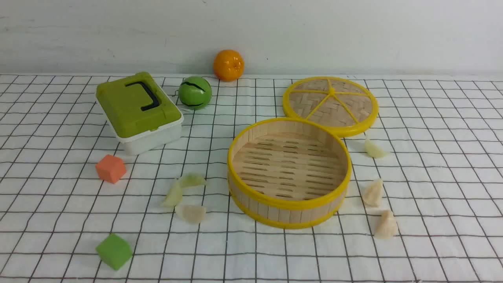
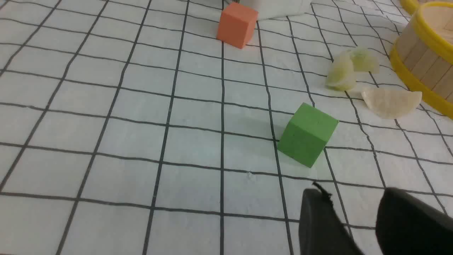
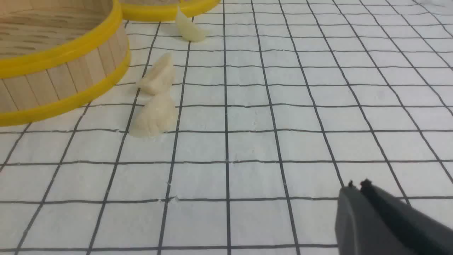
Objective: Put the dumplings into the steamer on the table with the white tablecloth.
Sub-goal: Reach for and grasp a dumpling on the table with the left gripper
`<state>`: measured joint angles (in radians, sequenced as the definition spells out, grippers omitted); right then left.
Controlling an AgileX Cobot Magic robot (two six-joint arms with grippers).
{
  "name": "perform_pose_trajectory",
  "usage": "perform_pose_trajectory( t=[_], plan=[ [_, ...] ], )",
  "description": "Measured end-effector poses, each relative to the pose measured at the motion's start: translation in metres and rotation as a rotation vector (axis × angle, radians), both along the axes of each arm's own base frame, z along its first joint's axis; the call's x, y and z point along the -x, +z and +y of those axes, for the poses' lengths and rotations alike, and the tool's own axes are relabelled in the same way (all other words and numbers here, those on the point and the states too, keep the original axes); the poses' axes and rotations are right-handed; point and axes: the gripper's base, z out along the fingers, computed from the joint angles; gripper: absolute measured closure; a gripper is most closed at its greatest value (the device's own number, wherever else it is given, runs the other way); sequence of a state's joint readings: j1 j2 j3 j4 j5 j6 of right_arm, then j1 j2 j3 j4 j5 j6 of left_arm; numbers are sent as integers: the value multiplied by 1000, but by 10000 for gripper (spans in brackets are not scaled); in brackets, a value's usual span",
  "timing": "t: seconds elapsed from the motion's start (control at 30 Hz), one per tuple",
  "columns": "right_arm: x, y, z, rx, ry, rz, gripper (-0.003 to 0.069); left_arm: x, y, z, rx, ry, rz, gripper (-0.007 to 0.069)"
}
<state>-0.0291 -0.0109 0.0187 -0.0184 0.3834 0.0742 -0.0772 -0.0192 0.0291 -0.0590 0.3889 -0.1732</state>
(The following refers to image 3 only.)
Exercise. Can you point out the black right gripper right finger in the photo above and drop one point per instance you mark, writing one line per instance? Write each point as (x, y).
(415, 230)

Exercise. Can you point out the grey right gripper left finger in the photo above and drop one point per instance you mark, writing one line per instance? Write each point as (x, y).
(360, 230)

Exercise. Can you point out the white dumpling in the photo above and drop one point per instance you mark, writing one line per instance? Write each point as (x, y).
(159, 115)
(160, 77)

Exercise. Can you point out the pale green dumpling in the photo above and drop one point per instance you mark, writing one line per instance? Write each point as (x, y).
(188, 29)

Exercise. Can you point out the bamboo steamer lid yellow rim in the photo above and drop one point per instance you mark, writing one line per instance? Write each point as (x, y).
(164, 10)

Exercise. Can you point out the bamboo steamer tray yellow rim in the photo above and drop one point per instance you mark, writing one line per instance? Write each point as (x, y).
(58, 55)

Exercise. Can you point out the white checkered tablecloth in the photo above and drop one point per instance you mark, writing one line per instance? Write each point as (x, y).
(284, 103)

